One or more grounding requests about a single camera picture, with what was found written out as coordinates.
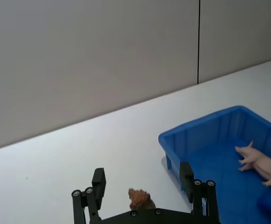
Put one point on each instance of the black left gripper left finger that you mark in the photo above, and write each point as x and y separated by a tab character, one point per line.
99	186

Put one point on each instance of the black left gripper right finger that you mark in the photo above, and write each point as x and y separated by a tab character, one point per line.
187	179

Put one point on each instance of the blue plastic bin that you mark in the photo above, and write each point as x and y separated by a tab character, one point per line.
219	163

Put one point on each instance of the brown furry toy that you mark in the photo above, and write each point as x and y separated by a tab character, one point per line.
140	199

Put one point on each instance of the pink toy pig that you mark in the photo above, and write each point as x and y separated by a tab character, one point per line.
264	163

